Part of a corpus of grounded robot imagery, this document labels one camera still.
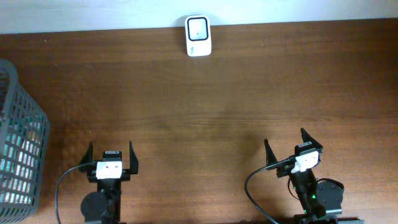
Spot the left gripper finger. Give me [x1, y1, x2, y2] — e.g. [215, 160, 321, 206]
[79, 142, 94, 172]
[126, 141, 139, 175]

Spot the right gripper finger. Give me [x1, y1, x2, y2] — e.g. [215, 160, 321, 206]
[264, 139, 278, 170]
[300, 128, 323, 150]

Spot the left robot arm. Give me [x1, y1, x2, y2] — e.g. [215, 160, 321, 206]
[79, 142, 139, 224]

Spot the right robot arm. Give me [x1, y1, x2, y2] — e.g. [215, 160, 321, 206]
[264, 128, 364, 223]

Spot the white barcode scanner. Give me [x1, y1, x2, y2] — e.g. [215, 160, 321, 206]
[185, 15, 212, 57]

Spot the grey plastic mesh basket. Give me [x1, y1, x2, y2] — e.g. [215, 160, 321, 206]
[1, 59, 50, 223]

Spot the left black camera cable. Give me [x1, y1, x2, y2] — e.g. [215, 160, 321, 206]
[55, 162, 97, 224]

